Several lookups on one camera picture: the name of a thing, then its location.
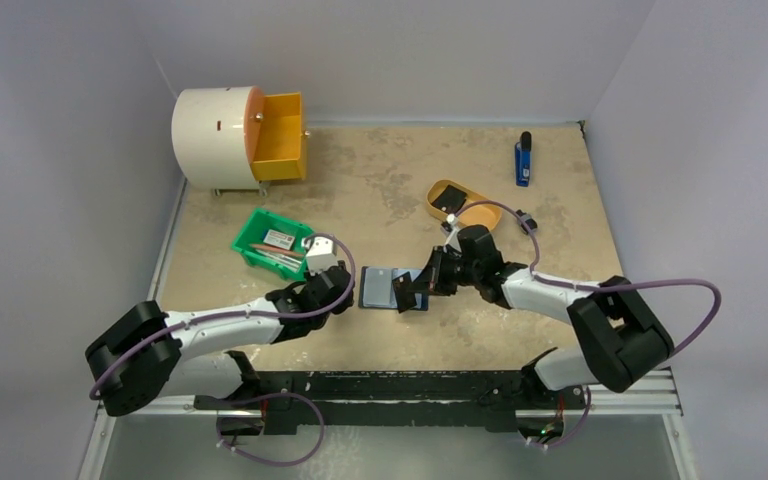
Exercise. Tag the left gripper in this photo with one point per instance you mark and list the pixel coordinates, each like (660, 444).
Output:
(309, 279)

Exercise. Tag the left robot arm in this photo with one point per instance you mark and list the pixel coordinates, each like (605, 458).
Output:
(143, 355)

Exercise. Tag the blue leather card holder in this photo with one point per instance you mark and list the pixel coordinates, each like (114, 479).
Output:
(376, 286)

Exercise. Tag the aluminium frame rail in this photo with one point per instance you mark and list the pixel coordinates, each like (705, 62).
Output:
(654, 394)

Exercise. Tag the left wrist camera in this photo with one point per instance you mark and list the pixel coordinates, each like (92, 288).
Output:
(320, 253)

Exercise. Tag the small black cylinder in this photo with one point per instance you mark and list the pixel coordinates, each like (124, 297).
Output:
(526, 222)

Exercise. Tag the tan oval tray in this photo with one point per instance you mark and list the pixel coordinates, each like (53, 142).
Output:
(474, 211)

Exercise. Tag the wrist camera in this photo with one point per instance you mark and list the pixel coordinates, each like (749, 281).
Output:
(451, 228)
(320, 253)

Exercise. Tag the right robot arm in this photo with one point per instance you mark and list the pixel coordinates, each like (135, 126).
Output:
(619, 338)

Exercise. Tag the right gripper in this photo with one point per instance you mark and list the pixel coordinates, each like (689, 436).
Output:
(434, 279)

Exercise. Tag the black card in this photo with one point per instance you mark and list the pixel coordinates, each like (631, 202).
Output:
(404, 293)
(450, 200)

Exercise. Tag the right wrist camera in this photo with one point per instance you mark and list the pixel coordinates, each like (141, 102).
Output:
(451, 228)

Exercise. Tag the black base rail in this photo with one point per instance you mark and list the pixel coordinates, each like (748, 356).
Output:
(496, 401)

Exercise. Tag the blue black stapler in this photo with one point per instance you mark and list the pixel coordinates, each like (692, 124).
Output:
(522, 157)

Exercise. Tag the orange drawer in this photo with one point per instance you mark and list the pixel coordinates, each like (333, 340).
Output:
(281, 150)

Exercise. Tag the white cylindrical drawer cabinet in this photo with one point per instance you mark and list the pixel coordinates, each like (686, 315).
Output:
(214, 133)

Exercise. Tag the green plastic bin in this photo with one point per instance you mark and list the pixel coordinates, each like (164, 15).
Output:
(289, 265)

